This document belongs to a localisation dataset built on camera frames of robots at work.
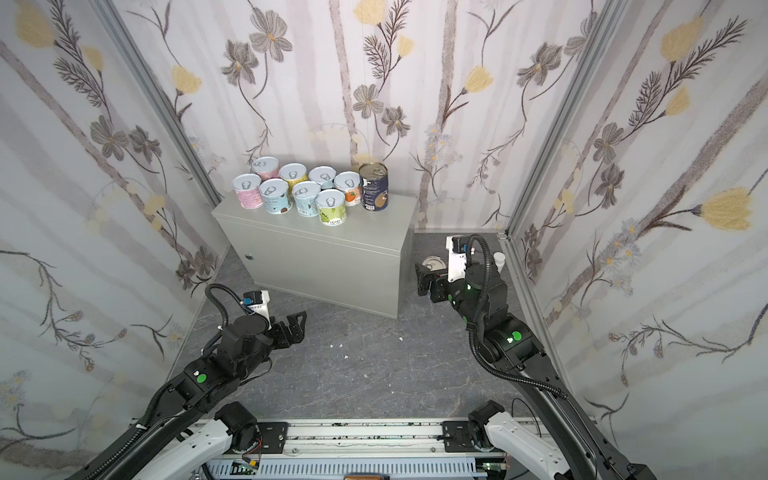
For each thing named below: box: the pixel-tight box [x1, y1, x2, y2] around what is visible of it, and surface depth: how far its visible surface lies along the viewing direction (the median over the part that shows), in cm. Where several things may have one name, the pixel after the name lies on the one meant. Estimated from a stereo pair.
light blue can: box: [308, 166, 337, 189], surface depth 80 cm
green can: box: [315, 189, 347, 227], surface depth 74 cm
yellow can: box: [279, 163, 309, 197], surface depth 81 cm
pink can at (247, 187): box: [232, 173, 263, 210], surface depth 78 cm
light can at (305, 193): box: [292, 180, 321, 217], surface depth 76 cm
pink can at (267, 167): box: [252, 156, 281, 182], surface depth 83 cm
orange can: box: [334, 171, 361, 207], surface depth 79 cm
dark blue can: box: [358, 161, 389, 212], surface depth 75 cm
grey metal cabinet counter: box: [212, 193, 417, 319], surface depth 78 cm
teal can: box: [259, 178, 293, 215], surface depth 77 cm
